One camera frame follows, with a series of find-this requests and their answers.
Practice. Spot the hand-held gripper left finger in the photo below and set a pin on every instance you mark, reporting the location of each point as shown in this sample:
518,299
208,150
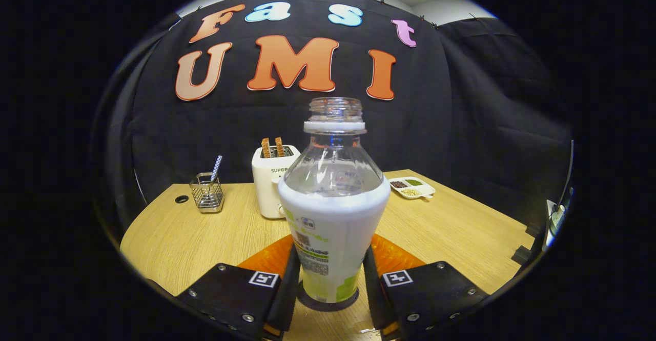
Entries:
236,300

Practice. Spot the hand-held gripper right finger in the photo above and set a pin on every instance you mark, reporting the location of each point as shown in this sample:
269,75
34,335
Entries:
435,300

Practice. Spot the dark brown round coaster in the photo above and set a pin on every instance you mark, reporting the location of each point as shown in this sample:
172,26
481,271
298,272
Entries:
328,306

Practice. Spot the clear bottle with white label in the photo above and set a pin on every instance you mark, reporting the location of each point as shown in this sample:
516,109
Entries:
333,218

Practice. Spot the wooden table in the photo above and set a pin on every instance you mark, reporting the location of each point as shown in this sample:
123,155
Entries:
205,238

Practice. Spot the black table edge clamp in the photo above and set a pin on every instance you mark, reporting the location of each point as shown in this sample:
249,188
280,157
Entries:
521,255

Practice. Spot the white divided condiment dish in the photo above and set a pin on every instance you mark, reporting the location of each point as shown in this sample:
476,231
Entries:
412,187

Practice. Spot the white toaster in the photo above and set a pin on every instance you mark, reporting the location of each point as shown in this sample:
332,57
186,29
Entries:
266,187

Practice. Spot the brown toast slice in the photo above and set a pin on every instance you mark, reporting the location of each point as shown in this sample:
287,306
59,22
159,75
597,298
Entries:
279,146
265,147

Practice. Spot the black backdrop cloth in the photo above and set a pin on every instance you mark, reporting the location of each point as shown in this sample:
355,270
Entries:
461,100

